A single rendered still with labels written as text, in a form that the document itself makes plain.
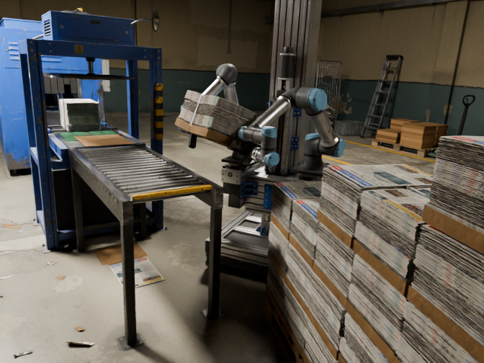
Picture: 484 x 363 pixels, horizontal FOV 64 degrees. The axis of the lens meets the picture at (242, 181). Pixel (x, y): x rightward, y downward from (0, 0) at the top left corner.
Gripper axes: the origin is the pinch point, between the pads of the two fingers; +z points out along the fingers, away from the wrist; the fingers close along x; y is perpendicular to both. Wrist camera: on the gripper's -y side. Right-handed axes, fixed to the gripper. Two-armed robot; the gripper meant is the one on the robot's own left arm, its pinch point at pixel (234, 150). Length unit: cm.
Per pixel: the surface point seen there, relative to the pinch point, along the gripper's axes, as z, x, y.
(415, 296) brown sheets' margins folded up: -133, 22, -20
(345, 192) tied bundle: -92, 13, -1
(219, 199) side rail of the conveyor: -9.2, 4.8, -28.1
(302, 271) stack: -66, -12, -42
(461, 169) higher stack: -138, 35, 13
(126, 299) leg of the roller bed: -8, 37, -89
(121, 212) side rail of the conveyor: -6, 54, -46
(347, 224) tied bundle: -97, 11, -11
